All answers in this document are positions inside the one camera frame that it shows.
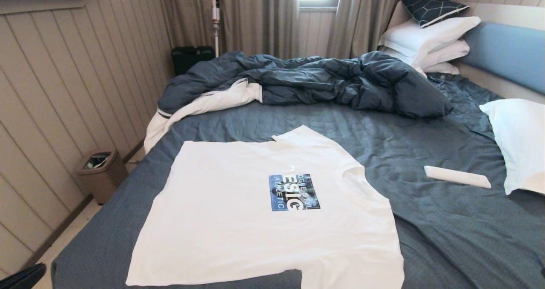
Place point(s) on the white T-shirt with blue print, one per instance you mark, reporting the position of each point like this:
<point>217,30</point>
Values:
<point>221,204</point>

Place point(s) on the dark blue crumpled duvet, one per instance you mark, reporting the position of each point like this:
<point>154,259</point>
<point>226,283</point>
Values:
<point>319,80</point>

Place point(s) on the black hard case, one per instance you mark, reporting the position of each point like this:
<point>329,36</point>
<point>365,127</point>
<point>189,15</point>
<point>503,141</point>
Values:
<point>191,58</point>

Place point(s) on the wide beige curtain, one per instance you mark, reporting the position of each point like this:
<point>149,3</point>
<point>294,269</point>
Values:
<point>255,21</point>

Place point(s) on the white stick vacuum cleaner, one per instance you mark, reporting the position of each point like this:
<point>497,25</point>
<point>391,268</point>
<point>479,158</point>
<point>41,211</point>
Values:
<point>216,25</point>

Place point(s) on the narrow beige curtain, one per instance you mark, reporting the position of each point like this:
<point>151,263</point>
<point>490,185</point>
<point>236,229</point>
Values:
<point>362,21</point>

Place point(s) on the dark crumpled trash bag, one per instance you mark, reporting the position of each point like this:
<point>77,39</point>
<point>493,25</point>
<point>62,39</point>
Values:
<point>97,160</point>

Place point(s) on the brown trash bin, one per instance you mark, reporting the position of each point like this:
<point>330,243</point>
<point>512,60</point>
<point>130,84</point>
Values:
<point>102,184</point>

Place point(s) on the large white stacked pillow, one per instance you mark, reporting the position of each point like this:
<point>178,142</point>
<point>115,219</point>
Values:
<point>425,35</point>

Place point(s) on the flat white stacked pillow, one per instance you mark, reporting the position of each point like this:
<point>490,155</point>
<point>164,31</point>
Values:
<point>443,67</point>

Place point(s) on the white flat remote control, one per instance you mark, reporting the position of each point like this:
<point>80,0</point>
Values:
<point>457,177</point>

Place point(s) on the dark geometric patterned cushion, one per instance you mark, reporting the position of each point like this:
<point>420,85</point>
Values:
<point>430,6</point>

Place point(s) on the white loose pillow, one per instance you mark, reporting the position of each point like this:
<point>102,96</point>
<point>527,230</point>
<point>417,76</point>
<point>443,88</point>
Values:
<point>519,140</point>

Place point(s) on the blue padded headboard cushion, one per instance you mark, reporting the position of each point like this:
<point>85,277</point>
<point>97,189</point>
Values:
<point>506,50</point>

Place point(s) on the beige headboard frame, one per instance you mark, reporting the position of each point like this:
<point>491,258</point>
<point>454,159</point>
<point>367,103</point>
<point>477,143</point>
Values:
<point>511,14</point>

